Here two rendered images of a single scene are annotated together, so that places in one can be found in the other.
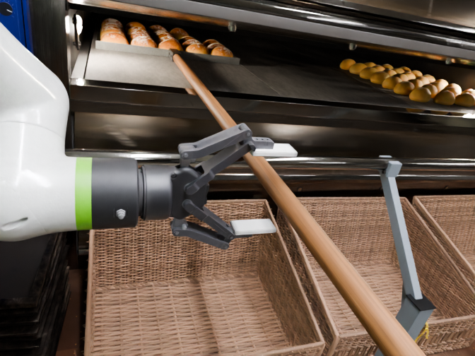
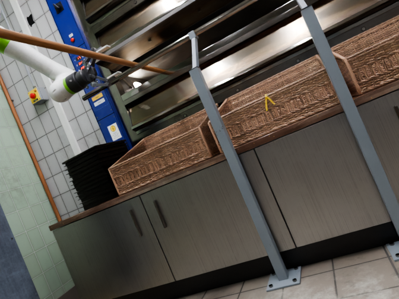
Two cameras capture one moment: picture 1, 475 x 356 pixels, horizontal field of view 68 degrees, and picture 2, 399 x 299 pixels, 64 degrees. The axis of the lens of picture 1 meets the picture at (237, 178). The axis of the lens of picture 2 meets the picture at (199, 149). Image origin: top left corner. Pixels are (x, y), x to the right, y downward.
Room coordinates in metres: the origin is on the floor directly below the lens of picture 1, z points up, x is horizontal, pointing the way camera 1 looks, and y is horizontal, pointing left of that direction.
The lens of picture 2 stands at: (-0.48, -1.27, 0.61)
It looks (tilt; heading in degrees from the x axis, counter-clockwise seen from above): 1 degrees up; 43
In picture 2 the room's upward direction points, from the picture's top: 23 degrees counter-clockwise
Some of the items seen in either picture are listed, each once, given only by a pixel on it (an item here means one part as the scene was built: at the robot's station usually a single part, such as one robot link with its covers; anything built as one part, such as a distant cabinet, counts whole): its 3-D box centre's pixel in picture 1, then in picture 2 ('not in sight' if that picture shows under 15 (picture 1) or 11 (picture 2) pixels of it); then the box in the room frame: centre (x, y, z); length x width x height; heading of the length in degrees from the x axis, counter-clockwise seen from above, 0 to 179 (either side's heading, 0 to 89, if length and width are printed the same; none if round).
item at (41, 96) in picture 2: not in sight; (37, 95); (0.56, 0.99, 1.46); 0.10 x 0.07 x 0.10; 113
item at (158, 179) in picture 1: (173, 191); (88, 75); (0.42, 0.08, 1.19); 0.09 x 0.07 x 0.08; 113
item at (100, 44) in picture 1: (165, 44); not in sight; (1.56, 0.41, 1.20); 0.55 x 0.36 x 0.03; 114
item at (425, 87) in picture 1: (411, 81); not in sight; (1.82, -0.74, 1.21); 0.61 x 0.48 x 0.06; 23
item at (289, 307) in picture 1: (196, 287); (171, 146); (0.71, 0.05, 0.72); 0.56 x 0.49 x 0.28; 113
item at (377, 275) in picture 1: (370, 268); (272, 99); (0.95, -0.49, 0.72); 0.56 x 0.49 x 0.28; 111
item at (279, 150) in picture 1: (271, 150); (103, 49); (0.47, -0.04, 1.26); 0.07 x 0.03 x 0.01; 113
